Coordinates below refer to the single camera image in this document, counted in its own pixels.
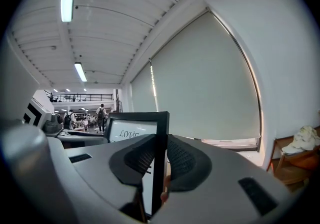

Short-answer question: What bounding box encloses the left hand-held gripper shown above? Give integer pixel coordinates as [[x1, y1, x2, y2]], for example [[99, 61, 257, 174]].
[[22, 89, 109, 149]]

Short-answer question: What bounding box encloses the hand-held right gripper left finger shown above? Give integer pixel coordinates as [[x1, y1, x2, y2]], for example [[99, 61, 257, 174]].
[[108, 133, 157, 187]]

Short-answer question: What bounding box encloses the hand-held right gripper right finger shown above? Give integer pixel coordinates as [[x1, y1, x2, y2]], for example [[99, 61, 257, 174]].
[[167, 134, 214, 192]]

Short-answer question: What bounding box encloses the black picture frame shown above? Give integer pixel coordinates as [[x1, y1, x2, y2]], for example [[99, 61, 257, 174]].
[[104, 111, 171, 220]]

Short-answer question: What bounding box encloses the black balcony railing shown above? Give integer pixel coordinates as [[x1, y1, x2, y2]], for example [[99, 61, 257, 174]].
[[44, 89, 115, 103]]

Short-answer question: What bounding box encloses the short ceiling tube light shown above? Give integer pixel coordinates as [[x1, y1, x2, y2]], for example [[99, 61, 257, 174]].
[[73, 62, 88, 83]]

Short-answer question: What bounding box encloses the narrow white roller blind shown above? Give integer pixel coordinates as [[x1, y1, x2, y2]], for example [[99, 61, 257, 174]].
[[130, 62, 159, 113]]

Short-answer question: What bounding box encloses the large white roller blind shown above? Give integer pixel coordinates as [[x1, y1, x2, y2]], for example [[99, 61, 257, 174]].
[[150, 10, 263, 141]]

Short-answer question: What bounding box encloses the wooden chair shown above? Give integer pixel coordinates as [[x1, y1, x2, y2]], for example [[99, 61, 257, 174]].
[[265, 125, 320, 193]]

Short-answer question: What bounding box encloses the white crumpled cloth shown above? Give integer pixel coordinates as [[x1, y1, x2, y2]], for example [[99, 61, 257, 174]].
[[281, 125, 320, 155]]

